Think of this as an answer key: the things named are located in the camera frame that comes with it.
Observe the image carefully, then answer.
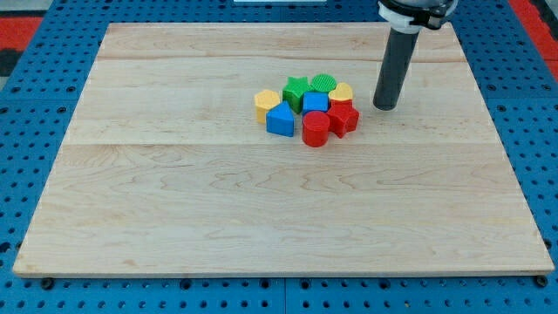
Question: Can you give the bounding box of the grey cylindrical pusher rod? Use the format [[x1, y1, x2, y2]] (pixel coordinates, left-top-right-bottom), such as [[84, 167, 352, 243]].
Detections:
[[372, 29, 419, 111]]

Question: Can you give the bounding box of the red cylinder block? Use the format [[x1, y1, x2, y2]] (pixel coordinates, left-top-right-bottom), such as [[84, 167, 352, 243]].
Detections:
[[302, 111, 330, 147]]

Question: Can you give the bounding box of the red star block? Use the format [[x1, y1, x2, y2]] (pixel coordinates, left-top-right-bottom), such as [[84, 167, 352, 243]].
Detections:
[[327, 99, 360, 138]]

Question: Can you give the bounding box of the blue triangle block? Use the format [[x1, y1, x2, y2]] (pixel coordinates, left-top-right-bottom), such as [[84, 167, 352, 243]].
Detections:
[[266, 101, 295, 137]]

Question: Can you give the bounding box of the yellow heart block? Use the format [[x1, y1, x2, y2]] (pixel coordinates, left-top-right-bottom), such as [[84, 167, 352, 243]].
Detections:
[[328, 82, 354, 101]]

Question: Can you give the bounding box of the white black robot arm flange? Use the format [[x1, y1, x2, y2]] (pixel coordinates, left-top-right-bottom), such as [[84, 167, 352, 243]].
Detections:
[[378, 0, 459, 34]]

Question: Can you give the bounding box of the yellow hexagon block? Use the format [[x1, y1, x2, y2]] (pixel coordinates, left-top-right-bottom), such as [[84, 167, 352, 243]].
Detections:
[[254, 89, 281, 124]]

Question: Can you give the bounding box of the green cylinder block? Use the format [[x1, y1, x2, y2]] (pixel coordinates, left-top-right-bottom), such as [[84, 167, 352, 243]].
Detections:
[[310, 73, 337, 93]]

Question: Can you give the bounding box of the light wooden board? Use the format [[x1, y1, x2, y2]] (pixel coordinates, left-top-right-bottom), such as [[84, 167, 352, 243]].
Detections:
[[13, 23, 554, 278]]

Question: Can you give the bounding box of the green star block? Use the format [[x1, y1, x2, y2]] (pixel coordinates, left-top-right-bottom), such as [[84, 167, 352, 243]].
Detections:
[[282, 77, 312, 113]]

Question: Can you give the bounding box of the blue cube block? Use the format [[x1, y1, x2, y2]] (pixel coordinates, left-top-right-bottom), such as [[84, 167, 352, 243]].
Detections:
[[302, 92, 329, 115]]

